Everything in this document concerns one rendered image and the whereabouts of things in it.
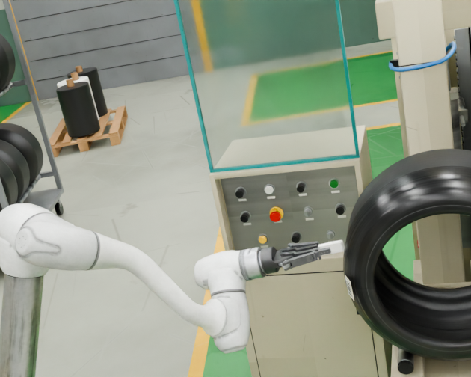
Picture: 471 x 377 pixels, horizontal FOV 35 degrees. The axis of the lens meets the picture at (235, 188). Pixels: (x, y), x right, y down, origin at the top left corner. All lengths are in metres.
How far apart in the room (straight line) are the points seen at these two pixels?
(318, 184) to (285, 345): 0.69
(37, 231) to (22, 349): 0.38
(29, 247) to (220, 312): 0.58
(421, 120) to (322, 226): 0.72
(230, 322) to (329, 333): 0.91
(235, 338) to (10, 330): 0.60
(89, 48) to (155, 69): 1.02
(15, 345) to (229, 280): 0.60
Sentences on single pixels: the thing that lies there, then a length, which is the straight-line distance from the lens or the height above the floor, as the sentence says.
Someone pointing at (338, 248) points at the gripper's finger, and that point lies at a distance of 2.08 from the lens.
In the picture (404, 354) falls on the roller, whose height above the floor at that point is 0.92.
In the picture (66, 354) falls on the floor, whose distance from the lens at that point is 4.40.
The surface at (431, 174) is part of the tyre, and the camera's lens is 1.93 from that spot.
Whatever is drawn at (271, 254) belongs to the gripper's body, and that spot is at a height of 1.23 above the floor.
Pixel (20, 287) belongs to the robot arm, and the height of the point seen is 1.36.
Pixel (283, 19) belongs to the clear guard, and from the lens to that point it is 2.52.
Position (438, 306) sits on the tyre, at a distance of 2.34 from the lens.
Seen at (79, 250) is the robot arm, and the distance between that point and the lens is 1.82.
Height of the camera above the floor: 2.16
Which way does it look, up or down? 21 degrees down
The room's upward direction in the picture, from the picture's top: 11 degrees counter-clockwise
